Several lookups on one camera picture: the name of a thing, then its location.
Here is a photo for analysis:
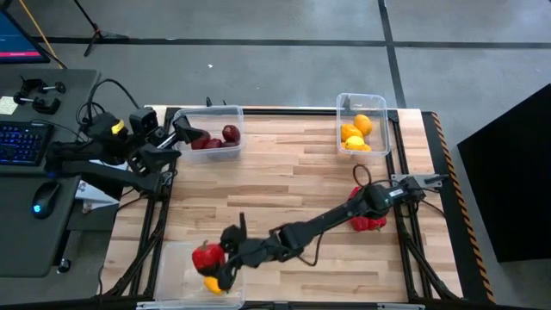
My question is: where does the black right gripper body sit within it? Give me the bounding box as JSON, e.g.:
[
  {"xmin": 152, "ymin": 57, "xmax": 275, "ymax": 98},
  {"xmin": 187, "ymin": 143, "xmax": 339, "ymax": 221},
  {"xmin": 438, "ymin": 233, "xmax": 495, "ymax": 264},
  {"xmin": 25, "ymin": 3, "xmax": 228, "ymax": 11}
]
[{"xmin": 226, "ymin": 234, "xmax": 288, "ymax": 269}]

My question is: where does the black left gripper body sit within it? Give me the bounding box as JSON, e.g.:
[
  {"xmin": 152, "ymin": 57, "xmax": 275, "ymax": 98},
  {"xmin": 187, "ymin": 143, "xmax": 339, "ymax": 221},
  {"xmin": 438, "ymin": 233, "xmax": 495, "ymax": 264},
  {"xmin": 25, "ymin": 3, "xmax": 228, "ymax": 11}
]
[{"xmin": 127, "ymin": 127, "xmax": 178, "ymax": 151}]

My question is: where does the orange bell pepper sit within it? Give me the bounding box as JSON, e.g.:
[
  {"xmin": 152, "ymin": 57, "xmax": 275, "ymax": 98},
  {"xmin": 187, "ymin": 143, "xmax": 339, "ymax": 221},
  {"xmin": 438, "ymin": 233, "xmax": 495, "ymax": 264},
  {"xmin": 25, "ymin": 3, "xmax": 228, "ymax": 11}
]
[{"xmin": 203, "ymin": 276, "xmax": 226, "ymax": 296}]

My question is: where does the clear plastic bin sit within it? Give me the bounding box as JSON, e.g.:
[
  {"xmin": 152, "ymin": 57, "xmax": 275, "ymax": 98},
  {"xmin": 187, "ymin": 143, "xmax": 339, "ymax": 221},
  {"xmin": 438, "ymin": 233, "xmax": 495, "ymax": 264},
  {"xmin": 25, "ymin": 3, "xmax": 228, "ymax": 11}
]
[
  {"xmin": 153, "ymin": 240, "xmax": 247, "ymax": 310},
  {"xmin": 335, "ymin": 92, "xmax": 392, "ymax": 157},
  {"xmin": 173, "ymin": 104, "xmax": 245, "ymax": 164}
]

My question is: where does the white paper sheet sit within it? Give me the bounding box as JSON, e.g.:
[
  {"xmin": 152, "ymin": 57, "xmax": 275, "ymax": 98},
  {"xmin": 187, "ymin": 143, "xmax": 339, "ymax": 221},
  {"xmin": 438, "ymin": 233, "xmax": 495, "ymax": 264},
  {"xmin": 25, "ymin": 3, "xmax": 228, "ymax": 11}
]
[{"xmin": 75, "ymin": 179, "xmax": 121, "ymax": 213}]

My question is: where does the black clamp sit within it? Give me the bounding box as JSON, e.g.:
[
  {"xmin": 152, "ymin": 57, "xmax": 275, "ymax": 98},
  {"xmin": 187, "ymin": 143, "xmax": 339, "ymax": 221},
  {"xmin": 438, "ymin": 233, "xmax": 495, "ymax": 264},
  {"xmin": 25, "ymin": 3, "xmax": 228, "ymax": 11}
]
[
  {"xmin": 12, "ymin": 92, "xmax": 62, "ymax": 115},
  {"xmin": 19, "ymin": 76, "xmax": 67, "ymax": 96}
]

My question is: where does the black computer mouse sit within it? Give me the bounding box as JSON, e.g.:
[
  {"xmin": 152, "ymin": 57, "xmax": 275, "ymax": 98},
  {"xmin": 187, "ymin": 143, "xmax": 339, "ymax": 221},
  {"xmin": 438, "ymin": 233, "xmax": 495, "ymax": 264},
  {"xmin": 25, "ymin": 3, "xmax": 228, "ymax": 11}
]
[{"xmin": 31, "ymin": 181, "xmax": 62, "ymax": 220}]

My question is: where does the black tripod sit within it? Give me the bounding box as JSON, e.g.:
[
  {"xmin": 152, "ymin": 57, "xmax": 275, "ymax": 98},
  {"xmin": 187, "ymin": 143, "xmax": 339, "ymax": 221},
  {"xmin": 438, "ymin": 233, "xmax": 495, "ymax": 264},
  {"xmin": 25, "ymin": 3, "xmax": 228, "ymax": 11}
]
[{"xmin": 71, "ymin": 0, "xmax": 130, "ymax": 58}]

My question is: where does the black keyboard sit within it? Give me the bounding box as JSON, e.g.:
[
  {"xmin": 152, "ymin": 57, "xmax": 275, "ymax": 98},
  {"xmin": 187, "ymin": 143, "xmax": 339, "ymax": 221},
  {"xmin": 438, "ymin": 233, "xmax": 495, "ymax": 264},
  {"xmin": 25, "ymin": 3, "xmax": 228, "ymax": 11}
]
[{"xmin": 0, "ymin": 120, "xmax": 56, "ymax": 168}]

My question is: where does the yellow sticky note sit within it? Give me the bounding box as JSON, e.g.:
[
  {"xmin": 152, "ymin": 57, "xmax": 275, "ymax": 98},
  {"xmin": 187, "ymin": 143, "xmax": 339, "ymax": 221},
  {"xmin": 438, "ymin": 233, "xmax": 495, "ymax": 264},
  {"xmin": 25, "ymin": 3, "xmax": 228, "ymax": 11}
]
[{"xmin": 0, "ymin": 96, "xmax": 19, "ymax": 116}]

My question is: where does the grey desk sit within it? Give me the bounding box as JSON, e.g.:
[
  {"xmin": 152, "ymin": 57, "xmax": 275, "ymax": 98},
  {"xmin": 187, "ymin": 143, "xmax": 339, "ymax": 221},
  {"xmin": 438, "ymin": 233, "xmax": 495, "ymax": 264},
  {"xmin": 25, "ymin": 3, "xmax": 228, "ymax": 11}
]
[{"xmin": 0, "ymin": 68, "xmax": 104, "ymax": 279}]

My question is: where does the computer monitor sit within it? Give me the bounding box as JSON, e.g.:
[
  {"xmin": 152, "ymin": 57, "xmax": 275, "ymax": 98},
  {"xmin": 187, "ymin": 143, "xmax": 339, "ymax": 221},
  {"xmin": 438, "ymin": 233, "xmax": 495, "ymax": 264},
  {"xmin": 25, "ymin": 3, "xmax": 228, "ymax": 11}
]
[{"xmin": 0, "ymin": 8, "xmax": 52, "ymax": 65}]

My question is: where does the black hazard-striped platform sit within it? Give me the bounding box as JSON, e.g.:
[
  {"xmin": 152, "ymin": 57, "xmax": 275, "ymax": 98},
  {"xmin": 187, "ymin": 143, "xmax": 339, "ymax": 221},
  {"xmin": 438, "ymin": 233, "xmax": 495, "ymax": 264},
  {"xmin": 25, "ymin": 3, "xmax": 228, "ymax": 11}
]
[{"xmin": 424, "ymin": 110, "xmax": 497, "ymax": 305}]

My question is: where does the large black panel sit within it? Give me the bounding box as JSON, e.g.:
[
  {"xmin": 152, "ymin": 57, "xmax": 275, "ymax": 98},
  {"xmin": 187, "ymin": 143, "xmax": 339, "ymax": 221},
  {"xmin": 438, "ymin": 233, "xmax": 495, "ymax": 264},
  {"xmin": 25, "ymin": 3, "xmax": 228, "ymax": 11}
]
[{"xmin": 456, "ymin": 83, "xmax": 551, "ymax": 264}]

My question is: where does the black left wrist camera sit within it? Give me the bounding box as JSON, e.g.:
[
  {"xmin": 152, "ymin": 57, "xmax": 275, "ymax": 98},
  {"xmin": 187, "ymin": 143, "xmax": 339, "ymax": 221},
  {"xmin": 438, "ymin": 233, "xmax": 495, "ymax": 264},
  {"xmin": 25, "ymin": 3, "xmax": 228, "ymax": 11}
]
[{"xmin": 128, "ymin": 107, "xmax": 159, "ymax": 135}]

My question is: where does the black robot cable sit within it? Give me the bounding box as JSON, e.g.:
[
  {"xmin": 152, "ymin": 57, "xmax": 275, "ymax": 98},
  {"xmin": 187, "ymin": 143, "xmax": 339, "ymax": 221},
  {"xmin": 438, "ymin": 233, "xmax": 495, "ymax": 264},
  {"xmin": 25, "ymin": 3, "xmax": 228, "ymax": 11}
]
[
  {"xmin": 296, "ymin": 232, "xmax": 325, "ymax": 267},
  {"xmin": 352, "ymin": 163, "xmax": 374, "ymax": 189},
  {"xmin": 76, "ymin": 78, "xmax": 141, "ymax": 130}
]

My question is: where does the black aluminium table frame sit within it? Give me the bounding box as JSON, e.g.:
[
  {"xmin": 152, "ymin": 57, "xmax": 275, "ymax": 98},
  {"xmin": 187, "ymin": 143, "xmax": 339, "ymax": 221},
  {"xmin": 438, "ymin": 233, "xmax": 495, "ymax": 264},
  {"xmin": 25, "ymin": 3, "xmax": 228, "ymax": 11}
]
[{"xmin": 101, "ymin": 105, "xmax": 464, "ymax": 302}]

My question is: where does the yellow cable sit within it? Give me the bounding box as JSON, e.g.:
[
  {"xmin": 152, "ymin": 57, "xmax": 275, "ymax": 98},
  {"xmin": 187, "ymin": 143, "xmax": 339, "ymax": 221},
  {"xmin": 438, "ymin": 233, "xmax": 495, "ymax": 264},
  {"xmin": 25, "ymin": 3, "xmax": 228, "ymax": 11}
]
[{"xmin": 16, "ymin": 0, "xmax": 59, "ymax": 68}]

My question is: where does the silver mounting bracket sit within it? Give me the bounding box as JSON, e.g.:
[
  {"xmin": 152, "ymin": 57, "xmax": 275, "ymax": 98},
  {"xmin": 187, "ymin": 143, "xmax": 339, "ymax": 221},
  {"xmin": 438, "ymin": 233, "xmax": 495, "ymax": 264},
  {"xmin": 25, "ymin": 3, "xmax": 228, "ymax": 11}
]
[{"xmin": 389, "ymin": 173, "xmax": 449, "ymax": 189}]

